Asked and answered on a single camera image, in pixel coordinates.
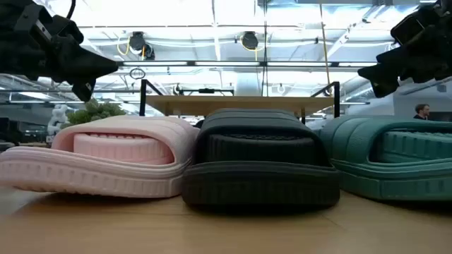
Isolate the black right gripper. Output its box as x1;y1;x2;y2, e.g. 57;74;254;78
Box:
357;0;452;99

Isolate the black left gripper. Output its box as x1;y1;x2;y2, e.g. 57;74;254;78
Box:
0;0;119;103

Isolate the pink foam slide sandal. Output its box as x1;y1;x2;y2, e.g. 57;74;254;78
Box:
0;115;201;199

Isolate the green foam slide sandal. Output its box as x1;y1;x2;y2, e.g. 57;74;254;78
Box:
313;114;452;202

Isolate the black foam slide sandal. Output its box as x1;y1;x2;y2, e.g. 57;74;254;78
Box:
181;108;342;210

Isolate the green potted plant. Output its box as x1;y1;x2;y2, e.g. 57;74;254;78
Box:
64;98;127;128

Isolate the white robot figure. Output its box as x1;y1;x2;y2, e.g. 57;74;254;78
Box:
47;103;70;138

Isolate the person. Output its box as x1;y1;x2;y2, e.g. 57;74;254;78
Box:
413;103;432;121

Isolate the long ceiling light bar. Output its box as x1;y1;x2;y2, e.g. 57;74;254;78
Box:
115;60;378;68

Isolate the hanging black cable loop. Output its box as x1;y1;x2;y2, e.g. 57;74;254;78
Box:
129;67;147;80

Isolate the black ceiling cord reel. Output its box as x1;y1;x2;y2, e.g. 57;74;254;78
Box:
240;30;260;51
128;31;156;61

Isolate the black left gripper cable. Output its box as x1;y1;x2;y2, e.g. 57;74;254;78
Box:
66;0;78;20

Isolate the black horizontal rail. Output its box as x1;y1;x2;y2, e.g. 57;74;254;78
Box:
172;84;236;97

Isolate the wooden shelf with black frame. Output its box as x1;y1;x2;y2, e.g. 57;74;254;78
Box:
138;78;342;125

